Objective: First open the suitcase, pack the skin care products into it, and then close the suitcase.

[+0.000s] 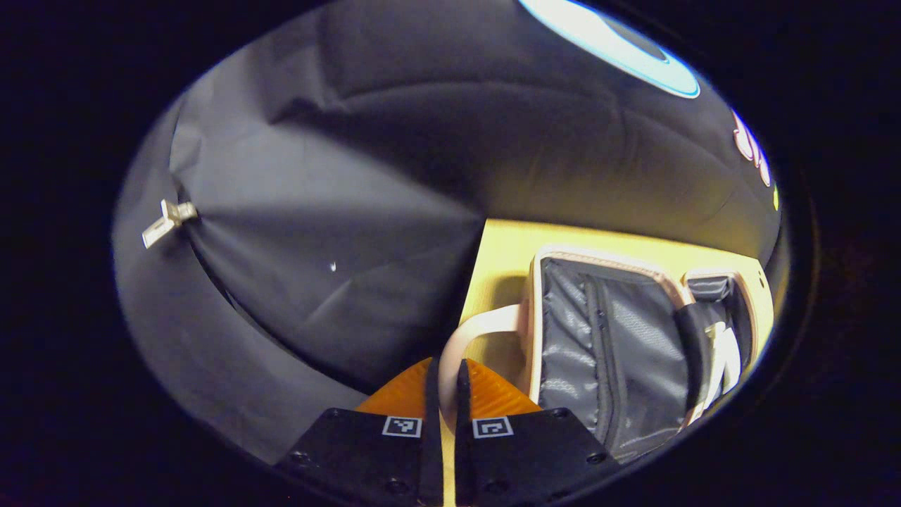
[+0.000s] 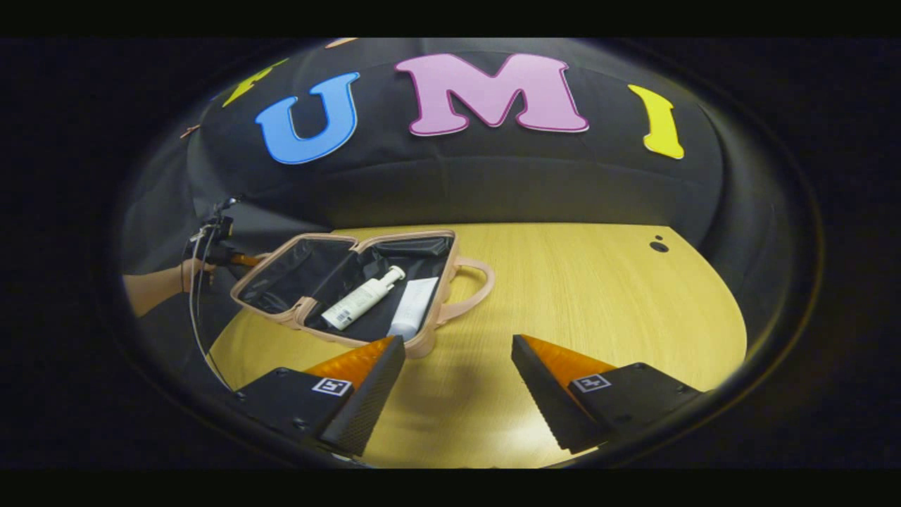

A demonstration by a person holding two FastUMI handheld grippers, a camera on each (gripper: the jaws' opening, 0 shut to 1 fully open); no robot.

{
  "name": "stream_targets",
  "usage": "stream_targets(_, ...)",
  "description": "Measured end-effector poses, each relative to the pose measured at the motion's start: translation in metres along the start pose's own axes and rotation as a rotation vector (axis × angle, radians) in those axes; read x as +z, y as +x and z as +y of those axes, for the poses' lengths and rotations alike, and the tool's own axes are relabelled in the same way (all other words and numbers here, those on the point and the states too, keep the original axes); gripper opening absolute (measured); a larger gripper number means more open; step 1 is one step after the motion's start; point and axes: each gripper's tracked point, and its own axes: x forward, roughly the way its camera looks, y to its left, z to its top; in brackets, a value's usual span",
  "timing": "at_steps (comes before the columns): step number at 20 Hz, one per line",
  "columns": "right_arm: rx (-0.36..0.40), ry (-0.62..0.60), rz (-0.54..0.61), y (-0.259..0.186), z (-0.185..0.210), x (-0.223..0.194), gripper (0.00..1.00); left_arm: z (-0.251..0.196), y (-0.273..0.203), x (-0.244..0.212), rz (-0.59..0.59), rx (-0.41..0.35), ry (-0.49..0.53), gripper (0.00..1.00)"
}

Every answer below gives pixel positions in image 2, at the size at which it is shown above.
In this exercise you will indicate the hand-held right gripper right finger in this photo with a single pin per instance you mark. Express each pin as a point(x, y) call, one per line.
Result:
point(545, 401)

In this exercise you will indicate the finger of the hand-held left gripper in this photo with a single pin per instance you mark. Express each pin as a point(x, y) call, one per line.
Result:
point(246, 260)

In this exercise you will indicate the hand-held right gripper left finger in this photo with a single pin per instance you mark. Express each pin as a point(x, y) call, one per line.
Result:
point(369, 408)

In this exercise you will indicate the pink suitcase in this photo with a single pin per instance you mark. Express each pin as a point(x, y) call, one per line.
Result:
point(295, 267)

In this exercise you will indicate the white pump bottle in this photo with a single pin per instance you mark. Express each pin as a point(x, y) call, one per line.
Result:
point(359, 301)

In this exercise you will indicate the white skin care tube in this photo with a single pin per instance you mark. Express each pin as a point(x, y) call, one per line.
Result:
point(414, 306)

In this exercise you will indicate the black backdrop cloth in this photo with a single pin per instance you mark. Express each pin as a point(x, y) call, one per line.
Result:
point(493, 190)

